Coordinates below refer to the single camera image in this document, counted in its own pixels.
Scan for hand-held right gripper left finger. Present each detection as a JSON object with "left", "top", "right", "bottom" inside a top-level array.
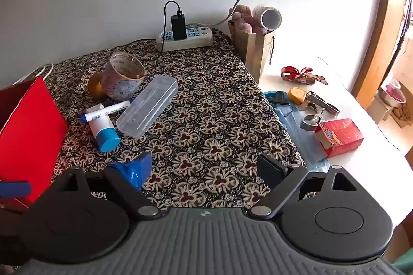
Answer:
[{"left": 48, "top": 152, "right": 163, "bottom": 220}]

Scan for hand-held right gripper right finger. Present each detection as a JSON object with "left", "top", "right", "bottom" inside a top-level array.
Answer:
[{"left": 251, "top": 153, "right": 359, "bottom": 219}]

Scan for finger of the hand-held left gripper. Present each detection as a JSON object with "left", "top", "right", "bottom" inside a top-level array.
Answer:
[{"left": 0, "top": 181, "right": 33, "bottom": 199}]

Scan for white bottle with blue cap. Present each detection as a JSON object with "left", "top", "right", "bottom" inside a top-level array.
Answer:
[{"left": 86, "top": 103, "right": 121, "bottom": 153}]

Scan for clear plastic case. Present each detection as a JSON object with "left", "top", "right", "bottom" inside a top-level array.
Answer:
[{"left": 116, "top": 75, "right": 179, "bottom": 138}]

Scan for blue whiteboard marker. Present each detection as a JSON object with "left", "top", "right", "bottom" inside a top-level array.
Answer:
[{"left": 80, "top": 101, "right": 130, "bottom": 123}]

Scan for red cardboard box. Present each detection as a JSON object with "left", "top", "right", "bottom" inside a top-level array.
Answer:
[{"left": 0, "top": 76, "right": 68, "bottom": 211}]

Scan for patterned measuring cup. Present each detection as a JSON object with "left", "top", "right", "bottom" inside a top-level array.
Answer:
[{"left": 102, "top": 52, "right": 146, "bottom": 100}]

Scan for orange ball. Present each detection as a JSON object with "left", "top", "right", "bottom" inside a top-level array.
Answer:
[{"left": 88, "top": 72, "right": 107, "bottom": 99}]

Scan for clear plastic bags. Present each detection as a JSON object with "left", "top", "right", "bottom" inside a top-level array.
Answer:
[{"left": 269, "top": 101, "right": 331, "bottom": 172}]

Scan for floral patterned tablecloth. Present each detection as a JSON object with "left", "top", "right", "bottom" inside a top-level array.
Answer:
[{"left": 45, "top": 28, "right": 305, "bottom": 209}]

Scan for small red printed box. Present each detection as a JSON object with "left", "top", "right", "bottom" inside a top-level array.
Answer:
[{"left": 314, "top": 118, "right": 364, "bottom": 159}]

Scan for large metal clip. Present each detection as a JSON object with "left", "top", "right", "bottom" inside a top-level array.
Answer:
[{"left": 301, "top": 92, "right": 341, "bottom": 117}]

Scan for red ribbon bow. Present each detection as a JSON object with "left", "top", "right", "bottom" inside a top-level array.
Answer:
[{"left": 280, "top": 66, "right": 328, "bottom": 85}]

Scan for brown paper bag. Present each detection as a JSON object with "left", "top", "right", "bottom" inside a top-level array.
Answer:
[{"left": 228, "top": 20, "right": 276, "bottom": 83}]

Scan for metal basin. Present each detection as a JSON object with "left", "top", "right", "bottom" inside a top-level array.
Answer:
[{"left": 377, "top": 81, "right": 407, "bottom": 108}]

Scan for white power strip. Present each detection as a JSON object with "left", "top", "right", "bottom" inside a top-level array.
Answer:
[{"left": 156, "top": 26, "right": 213, "bottom": 52}]

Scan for black charger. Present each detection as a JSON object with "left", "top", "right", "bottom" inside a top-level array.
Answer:
[{"left": 171, "top": 14, "right": 188, "bottom": 41}]

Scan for white cup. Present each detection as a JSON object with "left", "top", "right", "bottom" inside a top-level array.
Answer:
[{"left": 252, "top": 5, "right": 282, "bottom": 32}]

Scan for pink plush toy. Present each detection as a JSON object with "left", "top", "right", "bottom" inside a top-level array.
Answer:
[{"left": 232, "top": 5, "right": 265, "bottom": 35}]

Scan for white coiled cable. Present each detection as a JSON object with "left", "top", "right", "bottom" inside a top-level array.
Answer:
[{"left": 13, "top": 64, "right": 54, "bottom": 85}]

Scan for black cable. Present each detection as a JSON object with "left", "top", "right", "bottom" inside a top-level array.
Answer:
[{"left": 124, "top": 0, "right": 183, "bottom": 62}]

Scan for wooden door frame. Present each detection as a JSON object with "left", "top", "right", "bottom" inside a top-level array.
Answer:
[{"left": 352, "top": 0, "right": 413, "bottom": 98}]

